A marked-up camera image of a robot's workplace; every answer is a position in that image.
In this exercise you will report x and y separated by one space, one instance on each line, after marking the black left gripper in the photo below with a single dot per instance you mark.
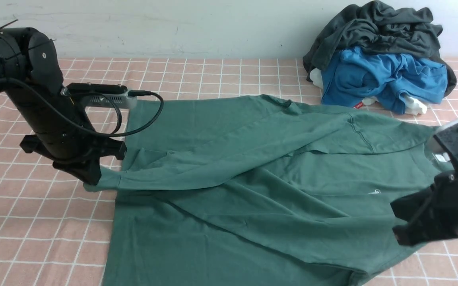
79 153

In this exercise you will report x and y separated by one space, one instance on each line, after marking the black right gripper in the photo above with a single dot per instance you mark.
430 215

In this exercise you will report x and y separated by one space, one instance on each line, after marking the green long-sleeve shirt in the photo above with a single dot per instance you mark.
263 191

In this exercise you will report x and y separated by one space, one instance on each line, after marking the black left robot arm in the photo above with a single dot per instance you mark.
32 79

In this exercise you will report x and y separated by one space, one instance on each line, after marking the pink checkered tablecloth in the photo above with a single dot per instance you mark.
53 233

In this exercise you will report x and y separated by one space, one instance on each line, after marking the blue crumpled garment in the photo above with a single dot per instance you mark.
353 75

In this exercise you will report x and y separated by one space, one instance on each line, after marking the dark grey crumpled garment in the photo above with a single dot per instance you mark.
377 28

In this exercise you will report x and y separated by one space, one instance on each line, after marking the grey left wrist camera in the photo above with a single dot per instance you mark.
101 95

